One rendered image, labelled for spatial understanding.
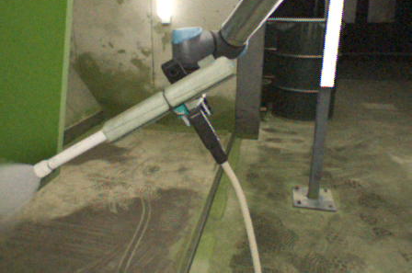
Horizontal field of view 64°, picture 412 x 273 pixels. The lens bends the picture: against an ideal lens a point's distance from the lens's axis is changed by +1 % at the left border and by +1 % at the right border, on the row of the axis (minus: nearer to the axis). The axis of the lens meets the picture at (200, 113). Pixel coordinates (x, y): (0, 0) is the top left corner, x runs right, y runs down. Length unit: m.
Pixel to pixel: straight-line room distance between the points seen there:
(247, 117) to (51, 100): 1.74
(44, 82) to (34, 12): 0.19
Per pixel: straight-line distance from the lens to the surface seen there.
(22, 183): 0.81
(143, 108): 0.70
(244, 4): 0.91
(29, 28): 1.02
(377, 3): 7.47
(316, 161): 1.74
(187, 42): 0.96
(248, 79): 2.44
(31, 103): 1.07
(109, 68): 2.74
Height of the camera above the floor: 0.92
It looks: 17 degrees down
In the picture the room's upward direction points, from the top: straight up
